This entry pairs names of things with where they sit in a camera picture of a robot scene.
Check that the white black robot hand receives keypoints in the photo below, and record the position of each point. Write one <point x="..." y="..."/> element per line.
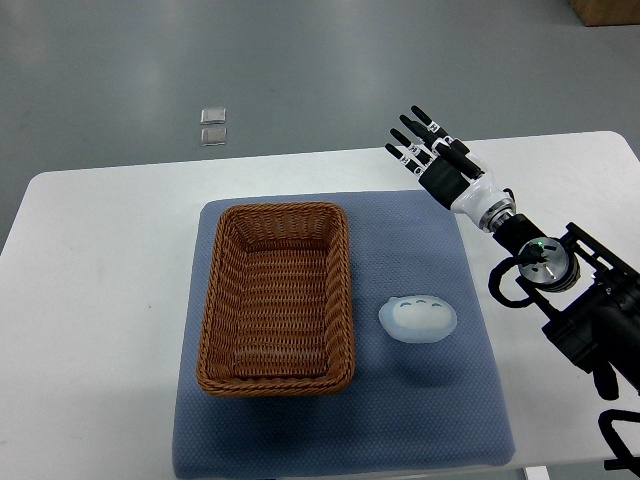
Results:
<point x="447" y="180"/>

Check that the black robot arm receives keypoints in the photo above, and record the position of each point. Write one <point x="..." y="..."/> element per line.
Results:
<point x="588" y="294"/>

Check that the brown wicker basket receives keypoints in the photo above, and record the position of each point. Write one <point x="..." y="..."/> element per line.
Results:
<point x="278" y="317"/>

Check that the cardboard box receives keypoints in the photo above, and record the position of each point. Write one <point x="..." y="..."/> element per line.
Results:
<point x="596" y="13"/>

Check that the lower metal floor plate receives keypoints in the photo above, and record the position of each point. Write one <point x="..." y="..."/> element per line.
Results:
<point x="213" y="136"/>

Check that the metal floor plate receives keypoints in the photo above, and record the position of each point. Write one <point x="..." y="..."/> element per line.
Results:
<point x="213" y="115"/>
<point x="213" y="136"/>

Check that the upper metal floor plate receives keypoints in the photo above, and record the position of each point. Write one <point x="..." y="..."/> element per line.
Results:
<point x="213" y="115"/>

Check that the blue cloth mat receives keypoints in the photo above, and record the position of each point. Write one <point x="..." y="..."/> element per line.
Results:
<point x="409" y="406"/>

